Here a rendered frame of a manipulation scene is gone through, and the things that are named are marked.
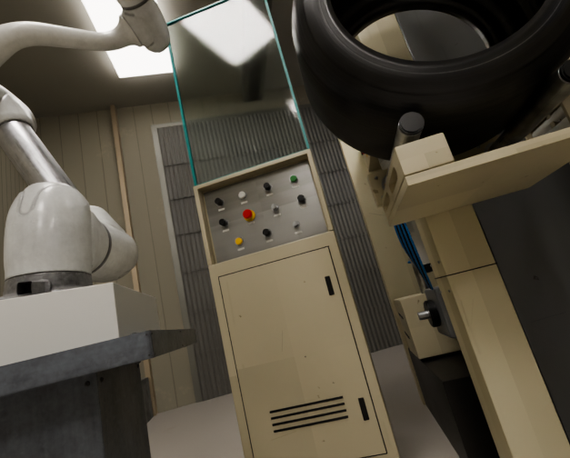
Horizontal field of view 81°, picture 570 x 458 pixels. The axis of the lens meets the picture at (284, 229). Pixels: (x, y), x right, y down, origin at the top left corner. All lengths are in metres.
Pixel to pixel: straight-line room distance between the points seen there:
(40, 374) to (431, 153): 0.69
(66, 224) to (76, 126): 4.26
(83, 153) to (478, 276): 4.50
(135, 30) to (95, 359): 1.03
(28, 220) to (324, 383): 1.04
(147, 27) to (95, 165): 3.52
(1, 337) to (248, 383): 0.91
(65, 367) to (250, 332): 0.90
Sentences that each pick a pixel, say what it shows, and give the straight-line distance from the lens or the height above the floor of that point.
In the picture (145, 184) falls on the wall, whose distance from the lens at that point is 4.45.
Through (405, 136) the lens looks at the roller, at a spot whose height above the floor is 0.88.
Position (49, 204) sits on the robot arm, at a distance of 0.86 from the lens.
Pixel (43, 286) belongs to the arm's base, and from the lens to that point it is 0.80.
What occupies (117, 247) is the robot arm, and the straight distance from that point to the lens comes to 0.98.
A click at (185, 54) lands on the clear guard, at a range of 1.99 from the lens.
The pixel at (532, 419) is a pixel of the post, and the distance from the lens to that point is 1.08.
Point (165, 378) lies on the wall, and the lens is 4.05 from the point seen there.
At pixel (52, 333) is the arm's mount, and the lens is 0.70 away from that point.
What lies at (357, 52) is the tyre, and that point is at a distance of 0.75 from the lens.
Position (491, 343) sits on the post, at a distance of 1.03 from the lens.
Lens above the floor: 0.62
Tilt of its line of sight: 14 degrees up
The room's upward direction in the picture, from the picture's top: 14 degrees counter-clockwise
